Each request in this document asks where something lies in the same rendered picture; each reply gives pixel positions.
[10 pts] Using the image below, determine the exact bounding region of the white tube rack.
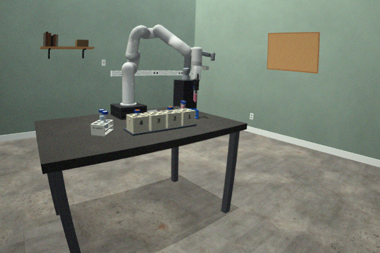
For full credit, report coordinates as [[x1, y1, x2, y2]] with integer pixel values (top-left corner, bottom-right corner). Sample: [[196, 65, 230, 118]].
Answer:
[[91, 119, 114, 136]]

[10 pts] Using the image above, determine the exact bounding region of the cream block with round holes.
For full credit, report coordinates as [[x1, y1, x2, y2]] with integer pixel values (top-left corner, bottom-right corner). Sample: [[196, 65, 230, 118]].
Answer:
[[160, 110, 182, 128], [126, 113, 149, 134], [143, 111, 166, 131], [174, 109, 196, 126]]

